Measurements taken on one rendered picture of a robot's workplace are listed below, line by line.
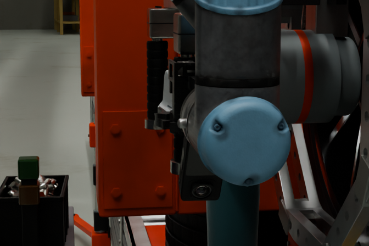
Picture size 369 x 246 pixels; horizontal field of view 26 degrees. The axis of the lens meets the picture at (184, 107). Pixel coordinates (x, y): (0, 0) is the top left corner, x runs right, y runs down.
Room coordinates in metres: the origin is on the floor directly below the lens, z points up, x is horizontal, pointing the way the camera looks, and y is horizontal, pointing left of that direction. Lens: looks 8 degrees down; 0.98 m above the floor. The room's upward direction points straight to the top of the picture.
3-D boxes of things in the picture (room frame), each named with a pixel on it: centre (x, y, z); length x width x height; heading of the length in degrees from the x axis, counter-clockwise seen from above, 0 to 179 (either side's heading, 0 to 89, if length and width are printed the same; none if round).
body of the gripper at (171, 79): (0.86, -0.02, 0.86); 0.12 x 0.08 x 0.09; 8
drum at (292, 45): (1.19, -0.14, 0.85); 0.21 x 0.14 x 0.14; 98
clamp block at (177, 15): (1.00, -0.03, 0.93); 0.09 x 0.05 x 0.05; 98
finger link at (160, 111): (0.91, 0.01, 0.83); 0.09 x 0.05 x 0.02; 17
